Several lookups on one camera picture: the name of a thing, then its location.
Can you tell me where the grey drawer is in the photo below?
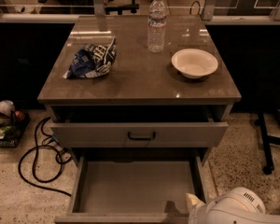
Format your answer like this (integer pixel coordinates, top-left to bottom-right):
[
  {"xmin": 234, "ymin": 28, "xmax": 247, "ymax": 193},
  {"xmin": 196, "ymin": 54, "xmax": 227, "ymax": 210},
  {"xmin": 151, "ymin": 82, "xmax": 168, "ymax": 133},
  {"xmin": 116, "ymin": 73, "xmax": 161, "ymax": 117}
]
[
  {"xmin": 50, "ymin": 121, "xmax": 228, "ymax": 148},
  {"xmin": 55, "ymin": 157, "xmax": 208, "ymax": 224}
]

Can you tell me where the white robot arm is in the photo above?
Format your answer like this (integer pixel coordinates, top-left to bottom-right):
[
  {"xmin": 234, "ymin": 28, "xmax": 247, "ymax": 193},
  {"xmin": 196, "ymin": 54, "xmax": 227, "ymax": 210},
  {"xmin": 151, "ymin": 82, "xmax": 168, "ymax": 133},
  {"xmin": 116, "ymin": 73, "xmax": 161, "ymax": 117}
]
[{"xmin": 189, "ymin": 188, "xmax": 280, "ymax": 224}]

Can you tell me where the grey drawer cabinet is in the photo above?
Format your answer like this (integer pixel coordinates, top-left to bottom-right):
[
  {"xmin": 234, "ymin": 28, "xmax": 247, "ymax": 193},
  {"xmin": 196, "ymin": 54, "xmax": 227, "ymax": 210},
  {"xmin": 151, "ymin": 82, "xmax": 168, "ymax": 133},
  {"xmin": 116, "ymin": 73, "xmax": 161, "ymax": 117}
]
[{"xmin": 38, "ymin": 16, "xmax": 241, "ymax": 160}]

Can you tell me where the grey top drawer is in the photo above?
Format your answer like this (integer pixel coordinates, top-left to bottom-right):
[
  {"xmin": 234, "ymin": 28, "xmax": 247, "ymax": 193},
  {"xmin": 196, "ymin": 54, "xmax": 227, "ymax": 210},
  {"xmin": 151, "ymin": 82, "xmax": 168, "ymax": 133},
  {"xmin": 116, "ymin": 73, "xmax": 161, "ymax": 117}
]
[{"xmin": 50, "ymin": 121, "xmax": 228, "ymax": 148}]

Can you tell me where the blue white chip bag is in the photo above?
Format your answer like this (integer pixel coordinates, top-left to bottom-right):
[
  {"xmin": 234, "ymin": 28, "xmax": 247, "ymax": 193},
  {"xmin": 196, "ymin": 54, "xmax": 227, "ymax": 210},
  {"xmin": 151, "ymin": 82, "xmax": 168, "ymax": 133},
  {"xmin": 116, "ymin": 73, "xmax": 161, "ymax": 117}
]
[{"xmin": 63, "ymin": 36, "xmax": 117, "ymax": 79}]

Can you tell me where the white bowl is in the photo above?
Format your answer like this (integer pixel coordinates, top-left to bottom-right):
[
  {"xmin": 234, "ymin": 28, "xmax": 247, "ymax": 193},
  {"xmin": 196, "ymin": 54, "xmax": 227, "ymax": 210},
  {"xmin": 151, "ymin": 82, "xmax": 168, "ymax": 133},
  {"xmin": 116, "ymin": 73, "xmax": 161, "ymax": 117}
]
[{"xmin": 171, "ymin": 49, "xmax": 218, "ymax": 79}]

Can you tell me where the clear plastic water bottle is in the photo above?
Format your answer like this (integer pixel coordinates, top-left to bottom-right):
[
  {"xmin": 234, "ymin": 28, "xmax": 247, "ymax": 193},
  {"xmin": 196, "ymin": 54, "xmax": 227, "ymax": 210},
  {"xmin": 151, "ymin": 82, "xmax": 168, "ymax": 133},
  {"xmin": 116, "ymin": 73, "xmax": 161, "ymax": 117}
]
[{"xmin": 147, "ymin": 0, "xmax": 166, "ymax": 52}]

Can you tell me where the pile of toys on mat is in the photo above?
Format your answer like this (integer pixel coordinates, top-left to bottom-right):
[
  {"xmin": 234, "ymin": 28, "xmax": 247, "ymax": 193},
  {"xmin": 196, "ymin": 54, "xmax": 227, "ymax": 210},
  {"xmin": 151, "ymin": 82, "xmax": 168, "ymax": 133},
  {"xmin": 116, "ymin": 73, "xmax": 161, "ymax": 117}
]
[{"xmin": 0, "ymin": 100, "xmax": 30, "ymax": 147}]

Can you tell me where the black metal stand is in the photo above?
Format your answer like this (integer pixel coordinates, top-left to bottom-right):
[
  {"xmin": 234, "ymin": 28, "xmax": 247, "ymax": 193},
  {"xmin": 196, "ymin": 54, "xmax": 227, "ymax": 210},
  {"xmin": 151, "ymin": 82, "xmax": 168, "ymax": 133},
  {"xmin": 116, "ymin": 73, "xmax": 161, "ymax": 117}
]
[{"xmin": 255, "ymin": 112, "xmax": 280, "ymax": 175}]

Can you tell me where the black floor cable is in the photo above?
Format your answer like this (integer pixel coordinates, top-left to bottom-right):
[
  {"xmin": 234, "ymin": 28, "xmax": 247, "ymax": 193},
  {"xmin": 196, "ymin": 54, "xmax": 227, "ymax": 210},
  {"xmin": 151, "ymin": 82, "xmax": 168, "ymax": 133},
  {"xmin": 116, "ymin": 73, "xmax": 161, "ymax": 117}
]
[{"xmin": 17, "ymin": 116, "xmax": 73, "ymax": 198}]

